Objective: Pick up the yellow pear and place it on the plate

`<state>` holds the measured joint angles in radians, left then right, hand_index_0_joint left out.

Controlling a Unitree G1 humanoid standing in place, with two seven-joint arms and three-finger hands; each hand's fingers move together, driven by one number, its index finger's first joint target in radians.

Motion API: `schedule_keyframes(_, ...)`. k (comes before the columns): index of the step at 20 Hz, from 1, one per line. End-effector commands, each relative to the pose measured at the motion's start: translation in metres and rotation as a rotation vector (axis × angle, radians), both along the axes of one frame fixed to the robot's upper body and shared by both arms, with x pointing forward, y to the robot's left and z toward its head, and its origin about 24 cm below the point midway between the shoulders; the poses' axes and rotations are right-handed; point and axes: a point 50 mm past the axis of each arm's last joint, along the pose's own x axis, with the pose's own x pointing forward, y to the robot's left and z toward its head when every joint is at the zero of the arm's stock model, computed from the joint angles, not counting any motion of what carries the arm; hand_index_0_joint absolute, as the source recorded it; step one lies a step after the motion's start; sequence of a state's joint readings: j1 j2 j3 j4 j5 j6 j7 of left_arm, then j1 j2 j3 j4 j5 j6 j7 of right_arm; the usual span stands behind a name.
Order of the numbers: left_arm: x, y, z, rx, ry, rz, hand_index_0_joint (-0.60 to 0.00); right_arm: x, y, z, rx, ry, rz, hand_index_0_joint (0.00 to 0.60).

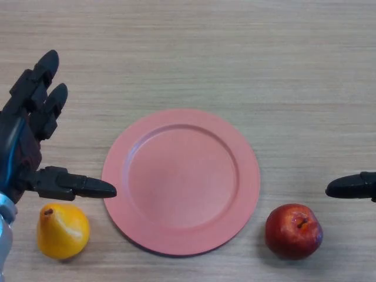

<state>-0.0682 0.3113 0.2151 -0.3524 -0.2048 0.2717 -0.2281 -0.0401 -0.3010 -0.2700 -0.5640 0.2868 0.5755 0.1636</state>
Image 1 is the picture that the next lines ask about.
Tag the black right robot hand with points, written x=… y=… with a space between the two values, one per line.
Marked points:
x=349 y=187

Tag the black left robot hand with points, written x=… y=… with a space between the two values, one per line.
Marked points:
x=23 y=117

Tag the yellow pear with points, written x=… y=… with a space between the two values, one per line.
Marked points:
x=63 y=232

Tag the pink round plate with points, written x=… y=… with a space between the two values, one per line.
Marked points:
x=182 y=182

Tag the red apple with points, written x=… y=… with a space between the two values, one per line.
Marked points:
x=290 y=235

